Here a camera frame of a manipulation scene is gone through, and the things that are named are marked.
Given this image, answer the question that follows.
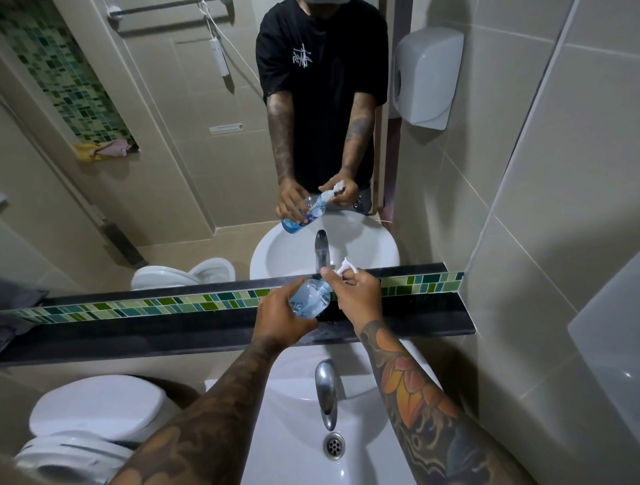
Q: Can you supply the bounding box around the white paper towel dispenser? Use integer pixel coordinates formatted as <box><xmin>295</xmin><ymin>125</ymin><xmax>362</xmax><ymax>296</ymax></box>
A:
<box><xmin>567</xmin><ymin>251</ymin><xmax>640</xmax><ymax>431</ymax></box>

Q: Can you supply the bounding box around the white ceramic sink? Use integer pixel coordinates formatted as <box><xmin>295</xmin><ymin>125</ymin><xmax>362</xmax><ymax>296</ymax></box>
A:
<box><xmin>202</xmin><ymin>339</ymin><xmax>446</xmax><ymax>485</ymax></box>

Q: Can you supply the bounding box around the person's left forearm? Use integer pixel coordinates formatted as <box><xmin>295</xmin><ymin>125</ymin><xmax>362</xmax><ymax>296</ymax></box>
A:
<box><xmin>107</xmin><ymin>336</ymin><xmax>302</xmax><ymax>485</ymax></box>

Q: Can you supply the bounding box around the person's left hand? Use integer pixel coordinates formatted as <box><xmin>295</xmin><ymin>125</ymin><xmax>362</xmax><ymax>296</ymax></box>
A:
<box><xmin>251</xmin><ymin>278</ymin><xmax>324</xmax><ymax>348</ymax></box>

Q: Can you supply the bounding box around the clear blue plastic bottle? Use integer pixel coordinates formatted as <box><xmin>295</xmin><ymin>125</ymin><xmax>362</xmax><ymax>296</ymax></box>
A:
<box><xmin>288</xmin><ymin>278</ymin><xmax>335</xmax><ymax>321</ymax></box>

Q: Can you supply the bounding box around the black stone ledge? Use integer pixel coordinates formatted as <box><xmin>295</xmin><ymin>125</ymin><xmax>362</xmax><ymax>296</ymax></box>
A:
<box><xmin>0</xmin><ymin>292</ymin><xmax>476</xmax><ymax>368</ymax></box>

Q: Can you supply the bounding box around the white toilet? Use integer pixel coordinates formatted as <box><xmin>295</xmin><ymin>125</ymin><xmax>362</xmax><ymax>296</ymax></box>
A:
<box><xmin>12</xmin><ymin>374</ymin><xmax>182</xmax><ymax>485</ymax></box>

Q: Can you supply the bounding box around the person's right hand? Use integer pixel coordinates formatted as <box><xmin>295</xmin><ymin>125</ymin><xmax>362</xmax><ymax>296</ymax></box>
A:
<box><xmin>320</xmin><ymin>266</ymin><xmax>386</xmax><ymax>333</ymax></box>

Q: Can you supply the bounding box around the chrome sink faucet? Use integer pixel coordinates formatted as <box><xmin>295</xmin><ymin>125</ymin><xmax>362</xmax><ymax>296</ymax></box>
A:
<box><xmin>314</xmin><ymin>359</ymin><xmax>339</xmax><ymax>432</ymax></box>

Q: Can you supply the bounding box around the green mosaic tile strip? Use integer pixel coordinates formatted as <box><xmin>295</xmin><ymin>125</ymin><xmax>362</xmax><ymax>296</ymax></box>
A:
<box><xmin>0</xmin><ymin>271</ymin><xmax>465</xmax><ymax>326</ymax></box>

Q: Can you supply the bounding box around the wall mirror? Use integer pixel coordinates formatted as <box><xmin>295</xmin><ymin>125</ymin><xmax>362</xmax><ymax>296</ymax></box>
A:
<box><xmin>0</xmin><ymin>0</ymin><xmax>478</xmax><ymax>296</ymax></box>

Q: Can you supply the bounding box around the person's right forearm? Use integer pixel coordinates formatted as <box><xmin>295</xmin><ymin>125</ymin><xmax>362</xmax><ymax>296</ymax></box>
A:
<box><xmin>352</xmin><ymin>319</ymin><xmax>538</xmax><ymax>485</ymax></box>

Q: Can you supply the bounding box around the round chrome overflow drain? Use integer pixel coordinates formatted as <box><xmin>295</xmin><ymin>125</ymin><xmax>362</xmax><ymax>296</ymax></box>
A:
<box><xmin>322</xmin><ymin>432</ymin><xmax>346</xmax><ymax>461</ymax></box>

